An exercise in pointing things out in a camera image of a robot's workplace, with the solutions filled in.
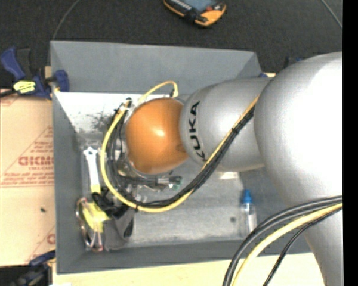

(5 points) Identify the black crumpled object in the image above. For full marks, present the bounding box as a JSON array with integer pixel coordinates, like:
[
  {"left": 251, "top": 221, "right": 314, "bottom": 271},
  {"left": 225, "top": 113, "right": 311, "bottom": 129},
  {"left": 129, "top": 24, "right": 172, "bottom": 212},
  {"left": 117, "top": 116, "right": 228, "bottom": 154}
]
[{"left": 91, "top": 191, "right": 129, "bottom": 219}]

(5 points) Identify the white toy wrench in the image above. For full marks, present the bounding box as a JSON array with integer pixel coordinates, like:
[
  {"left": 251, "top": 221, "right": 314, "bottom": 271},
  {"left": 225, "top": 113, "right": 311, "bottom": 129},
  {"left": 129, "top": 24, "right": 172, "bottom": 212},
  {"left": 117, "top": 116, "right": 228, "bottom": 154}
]
[{"left": 82, "top": 146, "right": 101, "bottom": 194}]

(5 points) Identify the grey cloth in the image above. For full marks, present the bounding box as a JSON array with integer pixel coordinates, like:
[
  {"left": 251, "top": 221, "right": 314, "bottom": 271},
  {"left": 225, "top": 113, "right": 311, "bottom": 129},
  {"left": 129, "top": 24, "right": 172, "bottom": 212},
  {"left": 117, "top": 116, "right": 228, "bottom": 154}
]
[{"left": 103, "top": 209, "right": 135, "bottom": 251}]

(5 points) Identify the yellow crumpled object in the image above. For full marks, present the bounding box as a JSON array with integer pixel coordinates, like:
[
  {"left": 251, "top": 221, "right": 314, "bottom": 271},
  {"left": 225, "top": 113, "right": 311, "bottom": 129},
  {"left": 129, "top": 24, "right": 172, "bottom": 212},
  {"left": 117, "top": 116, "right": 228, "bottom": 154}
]
[{"left": 79, "top": 201, "right": 109, "bottom": 231}]

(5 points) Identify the clear plastic bottle, blue cap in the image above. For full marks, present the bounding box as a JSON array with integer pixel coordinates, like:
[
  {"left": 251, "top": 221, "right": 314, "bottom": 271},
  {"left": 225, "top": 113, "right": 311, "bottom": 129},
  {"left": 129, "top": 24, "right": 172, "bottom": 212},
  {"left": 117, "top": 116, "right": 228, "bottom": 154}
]
[{"left": 239, "top": 189, "right": 258, "bottom": 235}]

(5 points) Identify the grey metal bin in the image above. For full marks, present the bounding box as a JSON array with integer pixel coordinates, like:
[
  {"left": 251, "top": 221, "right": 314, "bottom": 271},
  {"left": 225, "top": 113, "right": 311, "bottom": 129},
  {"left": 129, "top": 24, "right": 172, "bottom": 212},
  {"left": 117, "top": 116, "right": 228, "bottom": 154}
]
[{"left": 49, "top": 40, "right": 314, "bottom": 274}]

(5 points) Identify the brown cardboard board, red print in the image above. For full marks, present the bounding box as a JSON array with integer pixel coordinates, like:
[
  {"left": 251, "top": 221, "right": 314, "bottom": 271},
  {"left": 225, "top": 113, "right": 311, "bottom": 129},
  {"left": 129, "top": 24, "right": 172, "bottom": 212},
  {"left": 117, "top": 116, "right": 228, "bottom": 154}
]
[{"left": 0, "top": 88, "right": 57, "bottom": 268}]

